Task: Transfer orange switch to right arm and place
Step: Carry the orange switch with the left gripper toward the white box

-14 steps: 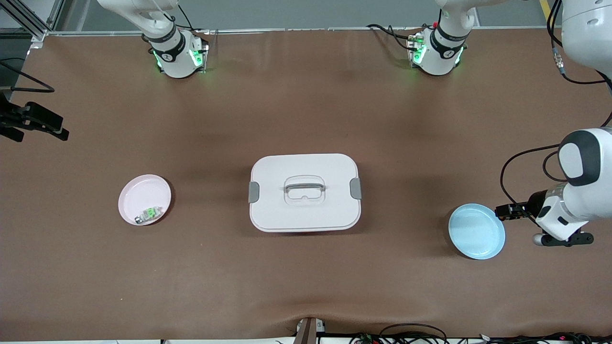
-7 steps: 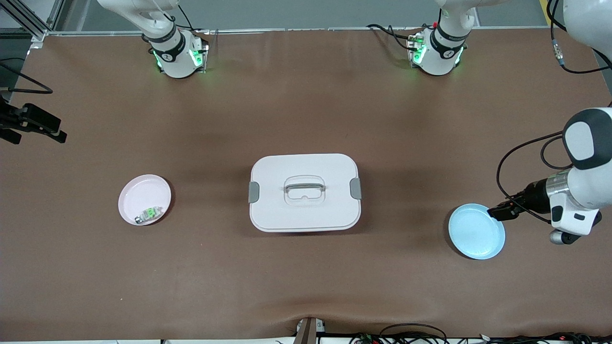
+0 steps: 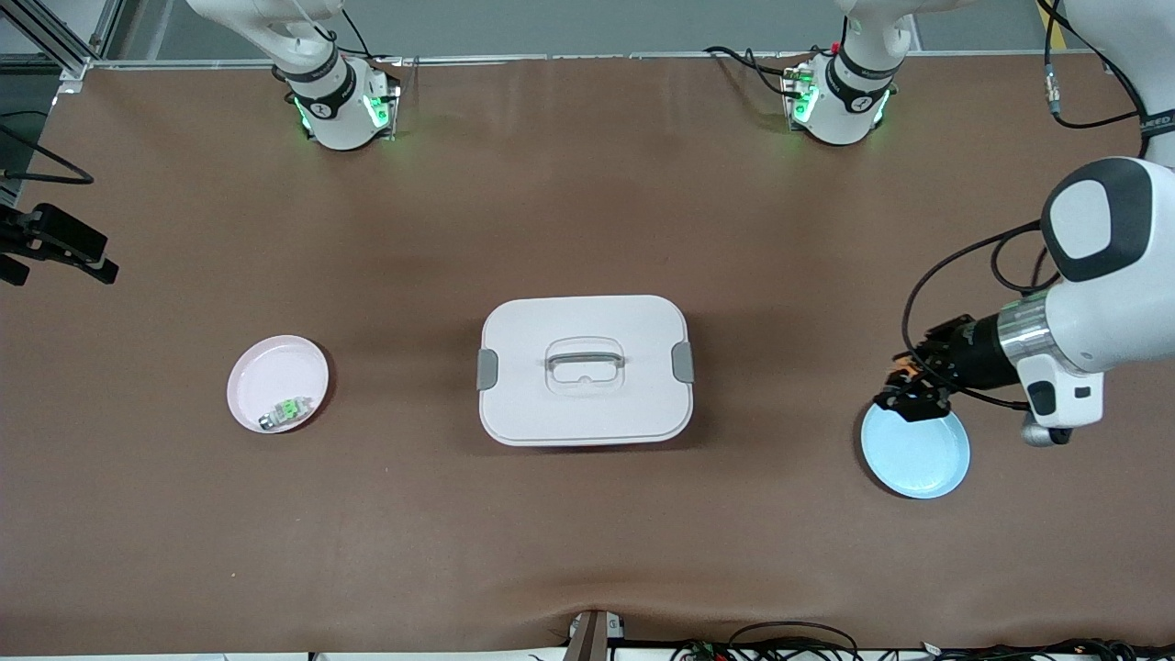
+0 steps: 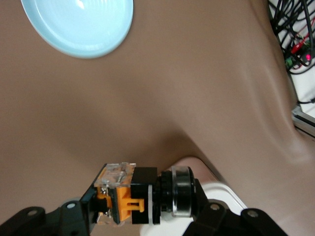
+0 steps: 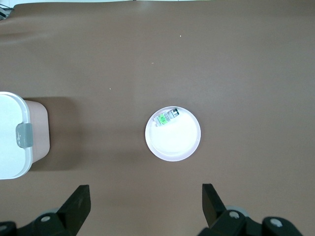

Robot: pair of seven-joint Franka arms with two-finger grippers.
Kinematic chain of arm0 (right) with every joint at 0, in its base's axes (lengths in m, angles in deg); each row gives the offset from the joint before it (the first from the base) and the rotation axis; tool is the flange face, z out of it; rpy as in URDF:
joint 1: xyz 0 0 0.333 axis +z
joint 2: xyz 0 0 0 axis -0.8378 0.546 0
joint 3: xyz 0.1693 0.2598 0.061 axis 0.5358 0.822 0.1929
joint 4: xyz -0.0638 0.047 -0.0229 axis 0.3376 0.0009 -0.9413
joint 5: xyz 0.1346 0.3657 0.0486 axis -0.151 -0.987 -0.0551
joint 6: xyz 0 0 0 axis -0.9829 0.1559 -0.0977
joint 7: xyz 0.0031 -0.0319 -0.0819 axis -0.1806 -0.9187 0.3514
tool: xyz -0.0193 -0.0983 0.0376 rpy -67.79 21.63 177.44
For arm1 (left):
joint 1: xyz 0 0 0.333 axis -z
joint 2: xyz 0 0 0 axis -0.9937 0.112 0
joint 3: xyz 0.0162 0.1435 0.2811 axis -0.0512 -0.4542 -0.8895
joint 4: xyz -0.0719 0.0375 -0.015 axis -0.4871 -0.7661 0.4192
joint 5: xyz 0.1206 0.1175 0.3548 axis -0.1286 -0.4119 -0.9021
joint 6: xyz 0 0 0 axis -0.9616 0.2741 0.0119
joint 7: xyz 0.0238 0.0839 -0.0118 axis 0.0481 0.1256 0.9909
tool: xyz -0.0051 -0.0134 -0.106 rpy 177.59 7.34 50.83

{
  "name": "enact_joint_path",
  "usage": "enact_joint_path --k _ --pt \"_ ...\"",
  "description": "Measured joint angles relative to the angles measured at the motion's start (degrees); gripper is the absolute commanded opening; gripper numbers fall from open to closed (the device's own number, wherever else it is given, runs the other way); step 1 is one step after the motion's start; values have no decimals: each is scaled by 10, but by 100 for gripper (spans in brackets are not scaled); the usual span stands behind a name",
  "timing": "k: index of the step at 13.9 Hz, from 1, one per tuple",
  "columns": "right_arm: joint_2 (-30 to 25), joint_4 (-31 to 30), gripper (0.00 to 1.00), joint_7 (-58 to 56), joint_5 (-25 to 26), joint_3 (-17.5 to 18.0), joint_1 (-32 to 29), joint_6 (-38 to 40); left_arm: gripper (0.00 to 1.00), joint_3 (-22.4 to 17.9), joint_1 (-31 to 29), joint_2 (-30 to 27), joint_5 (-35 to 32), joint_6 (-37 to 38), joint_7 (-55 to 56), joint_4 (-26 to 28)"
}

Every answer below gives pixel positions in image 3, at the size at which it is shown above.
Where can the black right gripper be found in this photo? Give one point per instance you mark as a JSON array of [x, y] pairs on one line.
[[57, 235]]

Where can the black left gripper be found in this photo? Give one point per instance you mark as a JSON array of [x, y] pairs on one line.
[[971, 352]]

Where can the orange push button switch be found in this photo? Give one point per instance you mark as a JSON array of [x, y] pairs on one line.
[[901, 369]]

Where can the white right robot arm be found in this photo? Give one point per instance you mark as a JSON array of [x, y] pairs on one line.
[[330, 110]]

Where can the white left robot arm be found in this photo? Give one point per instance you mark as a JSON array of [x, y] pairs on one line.
[[1120, 312]]

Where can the blue round plate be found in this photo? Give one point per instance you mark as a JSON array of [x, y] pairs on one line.
[[918, 459]]

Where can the grey box latch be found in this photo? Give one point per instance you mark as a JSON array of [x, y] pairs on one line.
[[486, 369], [683, 362]]

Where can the pink round plate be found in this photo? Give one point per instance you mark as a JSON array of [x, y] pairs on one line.
[[271, 367]]

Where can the white lidded storage box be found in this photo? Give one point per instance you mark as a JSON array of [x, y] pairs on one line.
[[587, 408]]

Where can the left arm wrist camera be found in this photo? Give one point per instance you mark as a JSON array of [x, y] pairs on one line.
[[1044, 431]]

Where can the aluminium frame profile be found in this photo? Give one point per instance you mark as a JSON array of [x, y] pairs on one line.
[[75, 66]]

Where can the green push button switch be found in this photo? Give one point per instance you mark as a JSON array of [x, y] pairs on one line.
[[289, 408]]

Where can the metal bracket at table edge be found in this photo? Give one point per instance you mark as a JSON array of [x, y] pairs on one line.
[[592, 638]]

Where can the metal table edge rail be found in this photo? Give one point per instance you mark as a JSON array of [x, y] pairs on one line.
[[514, 60]]

